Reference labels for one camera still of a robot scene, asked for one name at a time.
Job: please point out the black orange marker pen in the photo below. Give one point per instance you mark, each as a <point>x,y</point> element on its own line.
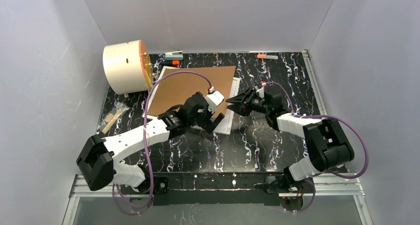
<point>172,62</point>

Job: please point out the aluminium rail front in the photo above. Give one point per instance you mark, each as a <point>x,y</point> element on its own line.
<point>325,184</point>

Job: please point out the white picture frame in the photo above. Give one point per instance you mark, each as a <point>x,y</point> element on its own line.
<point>225,126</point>

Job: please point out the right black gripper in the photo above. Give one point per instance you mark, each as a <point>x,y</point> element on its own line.
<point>250,103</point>

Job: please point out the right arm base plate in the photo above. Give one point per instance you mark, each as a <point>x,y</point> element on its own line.
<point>281,184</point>

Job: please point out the orange grey utility knife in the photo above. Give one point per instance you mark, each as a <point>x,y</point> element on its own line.
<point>269,57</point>

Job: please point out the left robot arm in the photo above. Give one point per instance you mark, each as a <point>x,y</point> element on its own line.
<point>100,160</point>

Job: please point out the brown cardboard backing board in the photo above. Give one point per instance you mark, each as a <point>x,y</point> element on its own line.
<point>176,89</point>

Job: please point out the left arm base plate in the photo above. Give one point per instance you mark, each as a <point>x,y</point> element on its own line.
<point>160,185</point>

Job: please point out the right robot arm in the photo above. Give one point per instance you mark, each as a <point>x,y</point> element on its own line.
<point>327,144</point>

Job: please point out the cream cylindrical drum device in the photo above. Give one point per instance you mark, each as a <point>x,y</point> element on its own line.
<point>127,67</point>

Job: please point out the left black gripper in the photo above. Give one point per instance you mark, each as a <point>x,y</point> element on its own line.
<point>207,117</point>

